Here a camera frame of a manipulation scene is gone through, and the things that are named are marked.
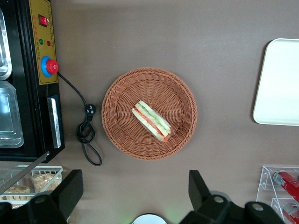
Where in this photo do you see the round brown wicker basket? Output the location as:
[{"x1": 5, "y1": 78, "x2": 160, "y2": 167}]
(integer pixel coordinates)
[{"x1": 101, "y1": 67, "x2": 198, "y2": 161}]

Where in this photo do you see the triangle sandwich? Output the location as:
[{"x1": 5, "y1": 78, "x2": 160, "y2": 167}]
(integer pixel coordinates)
[{"x1": 131, "y1": 100, "x2": 172, "y2": 143}]

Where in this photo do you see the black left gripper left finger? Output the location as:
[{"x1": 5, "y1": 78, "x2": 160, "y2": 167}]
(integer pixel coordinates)
[{"x1": 13, "y1": 169, "x2": 84, "y2": 224}]

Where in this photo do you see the clear acrylic bottle rack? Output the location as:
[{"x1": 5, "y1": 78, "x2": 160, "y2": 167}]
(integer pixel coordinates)
[{"x1": 256, "y1": 165, "x2": 299, "y2": 224}]

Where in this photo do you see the silver metal bar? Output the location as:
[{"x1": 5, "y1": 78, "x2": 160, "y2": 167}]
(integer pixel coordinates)
[{"x1": 0, "y1": 151, "x2": 50, "y2": 194}]

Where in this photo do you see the silver metal tray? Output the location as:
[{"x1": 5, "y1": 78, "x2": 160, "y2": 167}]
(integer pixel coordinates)
[
  {"x1": 0, "y1": 7, "x2": 12, "y2": 80},
  {"x1": 0, "y1": 80, "x2": 25, "y2": 149}
]

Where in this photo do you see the black sealing machine yellow panel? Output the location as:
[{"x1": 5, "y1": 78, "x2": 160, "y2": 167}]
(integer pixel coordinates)
[{"x1": 0, "y1": 0, "x2": 65, "y2": 164}]

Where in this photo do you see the black power cable with plug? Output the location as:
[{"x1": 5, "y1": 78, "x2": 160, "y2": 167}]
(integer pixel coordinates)
[{"x1": 57, "y1": 71, "x2": 103, "y2": 167}]

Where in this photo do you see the white wire rack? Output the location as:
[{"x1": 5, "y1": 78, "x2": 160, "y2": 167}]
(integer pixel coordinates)
[{"x1": 0, "y1": 165, "x2": 64, "y2": 210}]

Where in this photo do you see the clear bag of crackers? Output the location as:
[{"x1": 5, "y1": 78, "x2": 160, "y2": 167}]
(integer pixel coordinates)
[
  {"x1": 0, "y1": 195, "x2": 33, "y2": 202},
  {"x1": 31, "y1": 172, "x2": 63, "y2": 193},
  {"x1": 4, "y1": 185, "x2": 31, "y2": 194}
]

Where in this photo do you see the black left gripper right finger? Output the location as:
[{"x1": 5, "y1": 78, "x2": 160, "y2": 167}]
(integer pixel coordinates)
[{"x1": 179, "y1": 170, "x2": 245, "y2": 224}]

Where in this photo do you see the cream plastic tray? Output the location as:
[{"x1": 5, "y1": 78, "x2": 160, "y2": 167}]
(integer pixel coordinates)
[{"x1": 252, "y1": 38, "x2": 299, "y2": 126}]

